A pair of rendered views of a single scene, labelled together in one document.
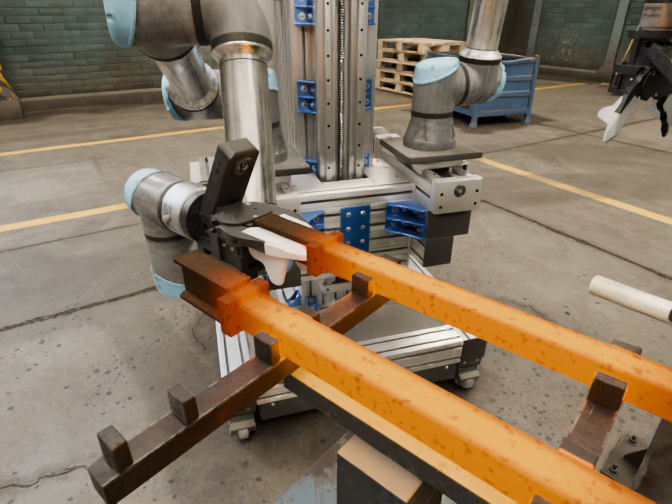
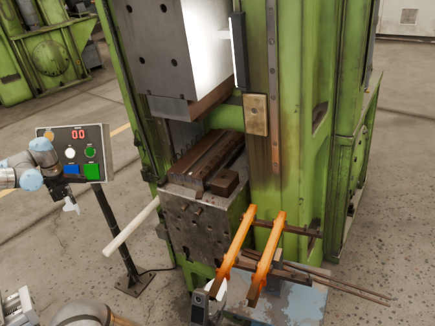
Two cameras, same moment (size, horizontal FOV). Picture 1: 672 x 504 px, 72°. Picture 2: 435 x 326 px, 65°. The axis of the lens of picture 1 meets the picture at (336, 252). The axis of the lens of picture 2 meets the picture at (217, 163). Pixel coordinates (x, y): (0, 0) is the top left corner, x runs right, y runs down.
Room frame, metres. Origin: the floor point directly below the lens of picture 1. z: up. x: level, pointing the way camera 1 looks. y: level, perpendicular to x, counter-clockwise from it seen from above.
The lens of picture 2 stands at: (0.56, 0.72, 1.88)
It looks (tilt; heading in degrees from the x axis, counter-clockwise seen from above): 34 degrees down; 257
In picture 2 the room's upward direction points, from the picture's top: 9 degrees counter-clockwise
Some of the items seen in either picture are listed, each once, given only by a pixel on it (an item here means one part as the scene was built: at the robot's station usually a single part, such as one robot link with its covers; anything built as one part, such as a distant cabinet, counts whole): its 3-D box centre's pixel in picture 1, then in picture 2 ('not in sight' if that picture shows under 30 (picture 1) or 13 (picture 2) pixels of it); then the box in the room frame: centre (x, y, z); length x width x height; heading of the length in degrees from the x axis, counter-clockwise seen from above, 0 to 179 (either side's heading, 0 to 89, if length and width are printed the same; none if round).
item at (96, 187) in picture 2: not in sight; (111, 223); (0.86, -0.89, 0.54); 0.04 x 0.04 x 1.08; 42
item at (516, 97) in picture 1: (475, 84); not in sight; (5.88, -1.68, 0.36); 1.20 x 0.80 x 0.72; 19
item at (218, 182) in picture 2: not in sight; (224, 182); (0.27, -0.44, 0.95); 0.12 x 0.08 x 0.06; 42
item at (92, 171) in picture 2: not in sight; (92, 171); (0.83, -0.73, 1.01); 0.07 x 0.05 x 0.07; 157
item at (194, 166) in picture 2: not in sight; (211, 150); (0.26, -0.65, 0.99); 0.42 x 0.05 x 0.01; 42
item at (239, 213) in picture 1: (232, 233); (204, 322); (0.54, 0.13, 0.92); 0.12 x 0.08 x 0.09; 49
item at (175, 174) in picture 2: not in sight; (208, 155); (0.28, -0.67, 0.96); 0.42 x 0.20 x 0.09; 42
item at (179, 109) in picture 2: not in sight; (196, 87); (0.28, -0.67, 1.32); 0.42 x 0.20 x 0.10; 42
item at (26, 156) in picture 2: not in sight; (19, 165); (1.03, -0.54, 1.23); 0.11 x 0.11 x 0.08; 24
